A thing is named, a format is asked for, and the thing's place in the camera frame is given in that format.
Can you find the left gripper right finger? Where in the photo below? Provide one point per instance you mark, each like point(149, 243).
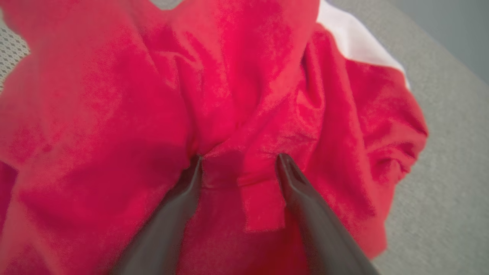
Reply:
point(324, 244)

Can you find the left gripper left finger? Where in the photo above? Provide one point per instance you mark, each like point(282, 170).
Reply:
point(160, 244)

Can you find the red shorts with white trim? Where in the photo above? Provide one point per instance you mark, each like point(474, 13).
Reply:
point(114, 114)

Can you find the white mesh fabric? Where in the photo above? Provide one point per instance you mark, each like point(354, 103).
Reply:
point(11, 53)

